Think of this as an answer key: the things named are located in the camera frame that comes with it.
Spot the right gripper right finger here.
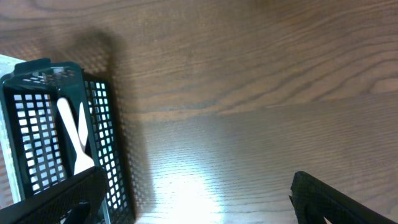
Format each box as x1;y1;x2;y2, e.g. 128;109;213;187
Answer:
289;171;395;224

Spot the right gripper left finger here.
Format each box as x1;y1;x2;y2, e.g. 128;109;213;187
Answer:
1;167;108;223

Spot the white plastic spoon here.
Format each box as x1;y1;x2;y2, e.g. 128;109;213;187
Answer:
57;97;95;175

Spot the black plastic basket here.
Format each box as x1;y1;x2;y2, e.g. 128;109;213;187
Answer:
1;58;134;223

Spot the clear plastic basket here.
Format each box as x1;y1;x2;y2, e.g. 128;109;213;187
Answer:
0;54;25;209

